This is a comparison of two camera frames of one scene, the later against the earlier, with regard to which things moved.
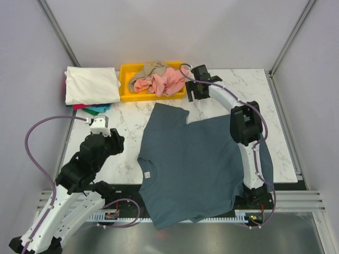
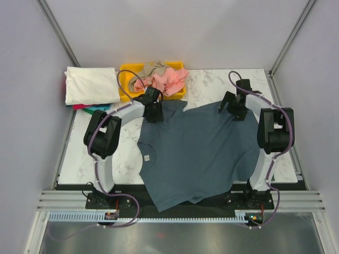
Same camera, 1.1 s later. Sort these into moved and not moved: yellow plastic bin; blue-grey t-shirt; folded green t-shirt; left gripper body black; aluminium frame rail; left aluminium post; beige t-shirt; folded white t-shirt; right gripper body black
Moved: blue-grey t-shirt; left gripper body black; right gripper body black
Not moved: aluminium frame rail; left aluminium post; yellow plastic bin; folded white t-shirt; beige t-shirt; folded green t-shirt
